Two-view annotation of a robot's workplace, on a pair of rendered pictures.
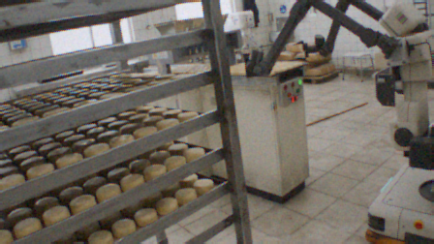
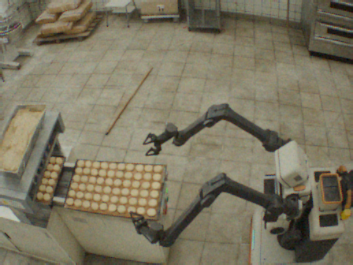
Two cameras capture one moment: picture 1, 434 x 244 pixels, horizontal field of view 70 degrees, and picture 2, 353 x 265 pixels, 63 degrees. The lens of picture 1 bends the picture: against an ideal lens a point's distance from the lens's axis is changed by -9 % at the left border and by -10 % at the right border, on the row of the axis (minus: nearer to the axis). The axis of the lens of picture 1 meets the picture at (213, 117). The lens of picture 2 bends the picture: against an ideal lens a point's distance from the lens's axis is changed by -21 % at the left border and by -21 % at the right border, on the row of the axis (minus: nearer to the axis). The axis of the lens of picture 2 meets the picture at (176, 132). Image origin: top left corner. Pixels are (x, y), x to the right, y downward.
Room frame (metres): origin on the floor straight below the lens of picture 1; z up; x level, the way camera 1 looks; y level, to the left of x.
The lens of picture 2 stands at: (1.14, 0.14, 2.56)
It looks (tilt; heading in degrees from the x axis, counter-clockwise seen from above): 46 degrees down; 320
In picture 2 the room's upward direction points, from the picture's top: 5 degrees counter-clockwise
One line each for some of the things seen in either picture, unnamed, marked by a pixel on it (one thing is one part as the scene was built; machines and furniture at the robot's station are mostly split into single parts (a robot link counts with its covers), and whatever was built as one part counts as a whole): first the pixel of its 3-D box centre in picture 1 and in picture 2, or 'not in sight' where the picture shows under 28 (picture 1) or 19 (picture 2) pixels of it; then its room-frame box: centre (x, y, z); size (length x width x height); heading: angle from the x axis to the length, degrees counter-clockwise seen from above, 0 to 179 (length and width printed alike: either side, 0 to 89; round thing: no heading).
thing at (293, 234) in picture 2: (415, 143); (281, 227); (1.47, -1.00, 0.55); 0.28 x 0.27 x 0.25; 131
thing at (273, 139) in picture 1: (254, 131); (117, 222); (2.39, -0.28, 0.45); 0.70 x 0.34 x 0.90; 40
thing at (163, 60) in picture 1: (198, 56); (31, 167); (2.77, 0.04, 1.01); 0.72 x 0.33 x 0.34; 130
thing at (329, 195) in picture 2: not in sight; (328, 192); (1.30, -1.22, 0.87); 0.23 x 0.15 x 0.11; 131
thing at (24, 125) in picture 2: not in sight; (18, 139); (2.78, 0.04, 1.28); 0.54 x 0.27 x 0.06; 130
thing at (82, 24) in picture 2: (318, 69); (80, 21); (6.08, -2.04, 0.19); 0.72 x 0.42 x 0.15; 130
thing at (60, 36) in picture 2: (305, 76); (67, 29); (6.32, -1.85, 0.06); 1.20 x 0.80 x 0.11; 38
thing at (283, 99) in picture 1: (291, 91); (162, 204); (2.11, -0.52, 0.77); 0.24 x 0.04 x 0.14; 130
